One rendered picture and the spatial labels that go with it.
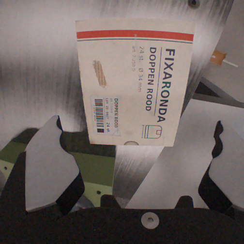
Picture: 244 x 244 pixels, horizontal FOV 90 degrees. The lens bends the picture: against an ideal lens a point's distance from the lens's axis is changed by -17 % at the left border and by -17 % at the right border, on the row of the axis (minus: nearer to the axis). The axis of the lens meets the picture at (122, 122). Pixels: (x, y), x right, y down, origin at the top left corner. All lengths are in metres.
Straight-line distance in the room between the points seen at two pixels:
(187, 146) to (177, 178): 0.12
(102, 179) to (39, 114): 0.18
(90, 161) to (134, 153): 0.10
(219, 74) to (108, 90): 1.16
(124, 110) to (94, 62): 0.07
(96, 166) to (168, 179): 0.20
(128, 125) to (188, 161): 0.22
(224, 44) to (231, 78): 0.27
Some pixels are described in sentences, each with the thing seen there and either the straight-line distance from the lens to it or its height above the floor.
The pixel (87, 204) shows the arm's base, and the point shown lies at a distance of 0.35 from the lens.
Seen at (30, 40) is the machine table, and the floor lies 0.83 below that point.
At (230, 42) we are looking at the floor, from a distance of 1.29.
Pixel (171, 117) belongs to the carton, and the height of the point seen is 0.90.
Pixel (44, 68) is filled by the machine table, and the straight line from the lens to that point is 0.28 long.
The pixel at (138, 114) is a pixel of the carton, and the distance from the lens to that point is 0.18.
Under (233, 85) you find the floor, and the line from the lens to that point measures 1.39.
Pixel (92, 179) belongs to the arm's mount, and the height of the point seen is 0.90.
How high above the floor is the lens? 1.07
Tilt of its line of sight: 58 degrees down
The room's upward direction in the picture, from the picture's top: 174 degrees counter-clockwise
